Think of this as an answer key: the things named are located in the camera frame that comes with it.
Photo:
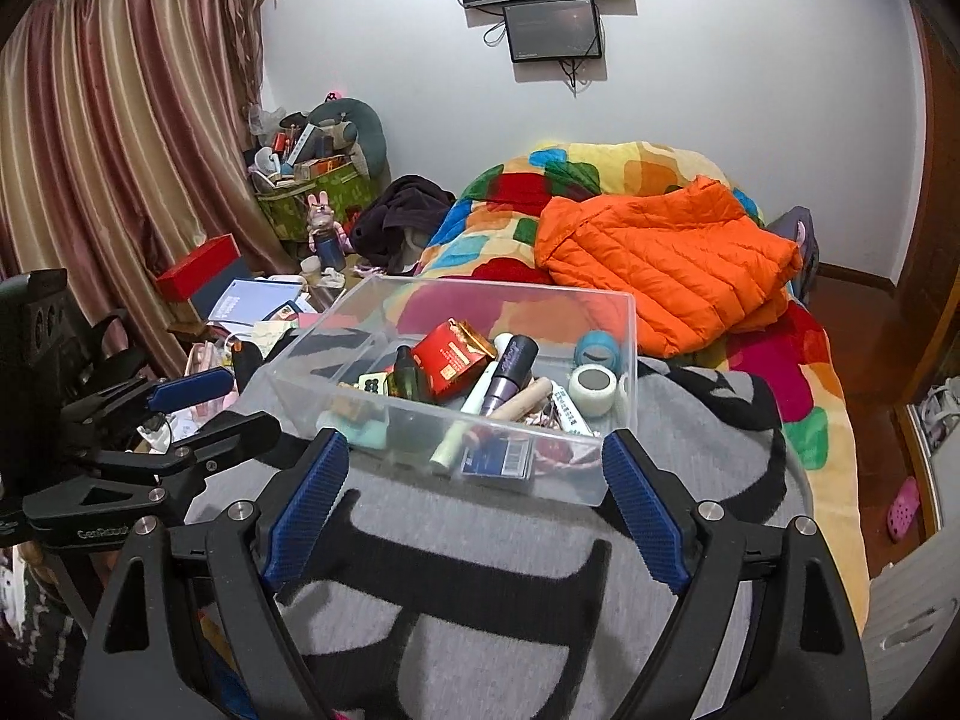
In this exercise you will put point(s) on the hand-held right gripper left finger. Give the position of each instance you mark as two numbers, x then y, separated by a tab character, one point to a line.
304	510

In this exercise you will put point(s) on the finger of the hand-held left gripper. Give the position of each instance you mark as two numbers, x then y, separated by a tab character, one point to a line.
232	435
191	386

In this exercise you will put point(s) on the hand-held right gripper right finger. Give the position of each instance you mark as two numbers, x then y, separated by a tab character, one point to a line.
649	510

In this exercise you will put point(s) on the teal sponge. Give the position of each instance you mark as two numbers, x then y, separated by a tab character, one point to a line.
369	435

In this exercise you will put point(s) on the white printed tube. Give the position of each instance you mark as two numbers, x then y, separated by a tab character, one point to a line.
574	411

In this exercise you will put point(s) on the white tape roll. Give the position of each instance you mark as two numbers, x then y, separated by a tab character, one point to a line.
596	390

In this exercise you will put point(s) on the white dotted pack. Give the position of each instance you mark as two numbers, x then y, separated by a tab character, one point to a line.
373	384

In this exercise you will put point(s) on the dark blue card pack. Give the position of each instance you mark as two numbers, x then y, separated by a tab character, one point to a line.
495	460

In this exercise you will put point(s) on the blue tape roll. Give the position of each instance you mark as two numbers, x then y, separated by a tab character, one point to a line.
598	351

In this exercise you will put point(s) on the beige tube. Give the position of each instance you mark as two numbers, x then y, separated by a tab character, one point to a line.
523	399

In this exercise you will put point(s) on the clear plastic box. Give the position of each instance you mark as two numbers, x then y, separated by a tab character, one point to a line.
352	315

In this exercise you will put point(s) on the dark green glass bottle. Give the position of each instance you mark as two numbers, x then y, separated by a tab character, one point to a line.
412	379

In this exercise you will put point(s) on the white slim tube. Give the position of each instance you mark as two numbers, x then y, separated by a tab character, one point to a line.
469	420

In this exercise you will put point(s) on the dark cosmetic bottle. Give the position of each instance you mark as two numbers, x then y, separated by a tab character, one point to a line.
511	371

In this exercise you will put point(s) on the red tea packet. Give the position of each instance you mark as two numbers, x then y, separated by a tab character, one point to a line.
450	356

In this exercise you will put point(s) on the pink bag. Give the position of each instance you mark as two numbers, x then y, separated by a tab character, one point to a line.
206	360

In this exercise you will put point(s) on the black and orange tool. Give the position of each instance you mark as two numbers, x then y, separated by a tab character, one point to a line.
246	361

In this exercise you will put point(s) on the light blue book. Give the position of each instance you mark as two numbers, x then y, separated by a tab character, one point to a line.
251	304

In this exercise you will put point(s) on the red box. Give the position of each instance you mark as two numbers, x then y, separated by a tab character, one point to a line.
196	270

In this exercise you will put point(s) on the pink flat case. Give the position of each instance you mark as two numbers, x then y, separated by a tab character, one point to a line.
309	319

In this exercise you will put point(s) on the grey and black blanket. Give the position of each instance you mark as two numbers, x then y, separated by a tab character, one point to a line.
510	577

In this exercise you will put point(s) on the colourful patchwork blanket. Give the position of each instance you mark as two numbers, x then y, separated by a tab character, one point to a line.
787	390

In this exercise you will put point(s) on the pink rabbit figurine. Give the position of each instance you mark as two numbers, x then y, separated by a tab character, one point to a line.
326	229

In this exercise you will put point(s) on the striped curtain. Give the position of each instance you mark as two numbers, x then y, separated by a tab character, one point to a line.
112	150

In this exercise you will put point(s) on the green storage bag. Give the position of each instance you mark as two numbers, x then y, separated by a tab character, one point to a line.
322	199

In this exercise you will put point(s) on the orange puffer jacket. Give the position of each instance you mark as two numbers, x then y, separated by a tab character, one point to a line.
660	262

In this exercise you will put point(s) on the pink clog shoe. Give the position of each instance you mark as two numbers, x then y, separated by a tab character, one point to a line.
902	508

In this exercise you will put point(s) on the dark clothes pile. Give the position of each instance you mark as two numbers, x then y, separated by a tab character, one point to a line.
401	221

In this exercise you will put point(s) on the dark patterned pants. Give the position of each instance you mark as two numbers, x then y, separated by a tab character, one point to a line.
37	645

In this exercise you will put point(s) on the white sliding wardrobe door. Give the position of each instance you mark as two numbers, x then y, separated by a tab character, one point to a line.
919	607

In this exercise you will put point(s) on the dark purple bag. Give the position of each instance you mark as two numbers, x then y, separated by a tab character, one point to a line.
793	247

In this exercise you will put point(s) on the white shoes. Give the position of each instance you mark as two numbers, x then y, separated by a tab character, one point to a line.
941	416

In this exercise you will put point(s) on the grey-green neck pillow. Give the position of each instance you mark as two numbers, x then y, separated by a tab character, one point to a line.
371	135

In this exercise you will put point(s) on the wooden wardrobe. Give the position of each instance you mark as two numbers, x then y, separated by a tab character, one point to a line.
934	240

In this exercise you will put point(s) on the small black wall screen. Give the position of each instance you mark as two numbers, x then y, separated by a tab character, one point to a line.
553	30

